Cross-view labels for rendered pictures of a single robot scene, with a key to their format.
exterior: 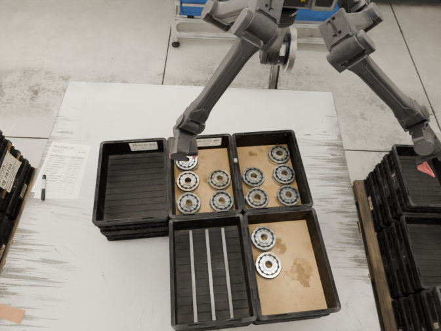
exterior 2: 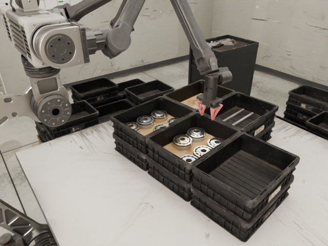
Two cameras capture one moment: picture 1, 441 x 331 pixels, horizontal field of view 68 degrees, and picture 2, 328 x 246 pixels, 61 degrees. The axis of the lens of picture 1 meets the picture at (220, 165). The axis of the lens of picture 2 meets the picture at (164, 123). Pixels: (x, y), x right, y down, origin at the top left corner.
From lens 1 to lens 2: 1.83 m
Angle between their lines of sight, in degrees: 79
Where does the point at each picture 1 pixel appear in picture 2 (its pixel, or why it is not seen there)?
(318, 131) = (72, 144)
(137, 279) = not seen: hidden behind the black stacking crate
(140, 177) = (233, 183)
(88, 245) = (307, 204)
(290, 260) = (194, 106)
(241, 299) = (232, 111)
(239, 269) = (221, 116)
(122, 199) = (261, 180)
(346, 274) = not seen: hidden behind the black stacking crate
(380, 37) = not seen: outside the picture
